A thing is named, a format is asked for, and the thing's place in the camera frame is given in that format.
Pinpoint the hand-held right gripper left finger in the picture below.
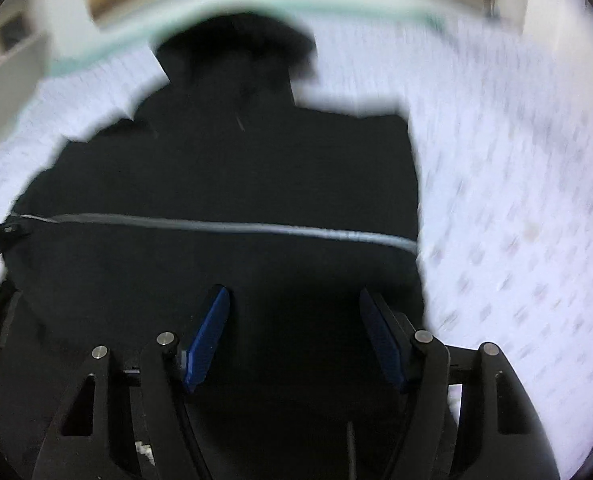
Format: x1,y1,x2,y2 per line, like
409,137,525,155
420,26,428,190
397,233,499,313
31,286,230,480

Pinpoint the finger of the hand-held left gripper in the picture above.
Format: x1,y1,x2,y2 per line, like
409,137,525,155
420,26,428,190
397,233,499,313
0,220,32,263

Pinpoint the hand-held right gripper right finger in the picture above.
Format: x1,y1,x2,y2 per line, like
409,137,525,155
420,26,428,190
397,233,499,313
359,288,560,480

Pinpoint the black jacket with grey piping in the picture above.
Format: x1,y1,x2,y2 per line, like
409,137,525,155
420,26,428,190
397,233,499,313
0,12,427,480

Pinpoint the white bookshelf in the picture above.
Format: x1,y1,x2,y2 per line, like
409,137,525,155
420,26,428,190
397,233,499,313
0,0,52,156

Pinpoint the white floral quilt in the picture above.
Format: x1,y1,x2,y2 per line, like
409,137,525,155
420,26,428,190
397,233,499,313
0,5,593,480

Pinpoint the green bed sheet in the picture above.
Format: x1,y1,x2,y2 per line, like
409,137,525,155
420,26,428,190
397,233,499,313
51,0,447,78

